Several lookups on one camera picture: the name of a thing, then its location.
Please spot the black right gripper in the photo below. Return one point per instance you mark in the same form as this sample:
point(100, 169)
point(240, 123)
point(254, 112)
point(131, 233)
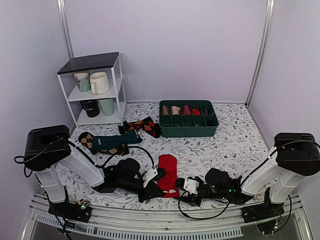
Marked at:
point(188, 200)

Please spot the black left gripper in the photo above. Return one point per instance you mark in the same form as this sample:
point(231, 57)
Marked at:
point(149, 193)

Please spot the red sock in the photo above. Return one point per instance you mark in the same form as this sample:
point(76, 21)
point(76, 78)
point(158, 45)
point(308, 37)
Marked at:
point(167, 183)
point(196, 112)

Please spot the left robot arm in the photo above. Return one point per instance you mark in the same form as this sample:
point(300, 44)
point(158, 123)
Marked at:
point(48, 146)

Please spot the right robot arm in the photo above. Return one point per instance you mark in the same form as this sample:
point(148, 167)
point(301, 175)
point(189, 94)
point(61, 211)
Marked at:
point(293, 157)

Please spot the black orange argyle sock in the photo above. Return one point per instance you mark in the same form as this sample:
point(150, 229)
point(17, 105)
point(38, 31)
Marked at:
point(146, 124)

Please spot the green divided organizer box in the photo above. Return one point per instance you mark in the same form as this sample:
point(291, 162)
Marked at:
point(181, 126)

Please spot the dark teal sock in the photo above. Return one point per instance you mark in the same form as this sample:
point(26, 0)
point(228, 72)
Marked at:
point(100, 143)

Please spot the tan rolled sock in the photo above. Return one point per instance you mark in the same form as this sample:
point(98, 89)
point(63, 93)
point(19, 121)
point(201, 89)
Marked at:
point(165, 110)

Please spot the floral table cloth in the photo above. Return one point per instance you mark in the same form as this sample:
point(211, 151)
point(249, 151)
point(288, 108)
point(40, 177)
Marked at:
point(236, 147)

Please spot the beige rolled sock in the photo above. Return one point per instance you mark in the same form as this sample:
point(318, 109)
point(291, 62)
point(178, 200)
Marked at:
point(175, 110)

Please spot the maroon rolled sock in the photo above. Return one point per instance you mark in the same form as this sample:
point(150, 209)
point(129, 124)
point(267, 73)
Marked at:
point(186, 110)

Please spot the red rolled sock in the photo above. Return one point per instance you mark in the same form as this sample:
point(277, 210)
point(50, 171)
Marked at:
point(196, 112)

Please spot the brown argyle sock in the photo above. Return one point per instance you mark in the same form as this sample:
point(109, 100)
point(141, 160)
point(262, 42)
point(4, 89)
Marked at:
point(85, 139)

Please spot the mint green mug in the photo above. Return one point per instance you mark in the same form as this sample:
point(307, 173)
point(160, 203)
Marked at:
point(107, 106)

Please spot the black mug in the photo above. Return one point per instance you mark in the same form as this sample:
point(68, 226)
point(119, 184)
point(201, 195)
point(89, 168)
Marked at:
point(91, 108)

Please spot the cream mug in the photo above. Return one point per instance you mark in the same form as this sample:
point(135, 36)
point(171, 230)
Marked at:
point(99, 83)

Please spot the white shelf rack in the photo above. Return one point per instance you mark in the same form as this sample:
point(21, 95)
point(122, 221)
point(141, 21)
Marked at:
point(104, 62)

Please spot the teal patterned mug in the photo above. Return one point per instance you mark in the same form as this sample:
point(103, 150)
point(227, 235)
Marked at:
point(82, 80)

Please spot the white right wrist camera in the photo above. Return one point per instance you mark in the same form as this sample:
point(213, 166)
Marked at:
point(191, 186)

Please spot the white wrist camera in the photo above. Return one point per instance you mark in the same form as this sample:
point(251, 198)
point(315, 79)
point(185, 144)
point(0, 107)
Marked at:
point(191, 186)
point(148, 176)

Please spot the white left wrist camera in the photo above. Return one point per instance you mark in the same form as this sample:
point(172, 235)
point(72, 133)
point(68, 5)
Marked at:
point(148, 176)

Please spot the aluminium front rail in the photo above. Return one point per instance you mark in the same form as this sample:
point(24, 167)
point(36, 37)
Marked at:
point(130, 224)

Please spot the left aluminium corner post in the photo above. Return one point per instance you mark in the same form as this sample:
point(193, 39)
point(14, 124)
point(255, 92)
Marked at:
point(65, 28)

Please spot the aluminium corner post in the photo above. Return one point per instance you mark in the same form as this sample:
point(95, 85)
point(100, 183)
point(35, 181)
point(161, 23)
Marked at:
point(262, 50)
point(65, 28)

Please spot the right aluminium corner post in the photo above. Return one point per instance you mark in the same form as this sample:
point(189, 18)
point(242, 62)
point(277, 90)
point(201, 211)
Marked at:
point(262, 50)

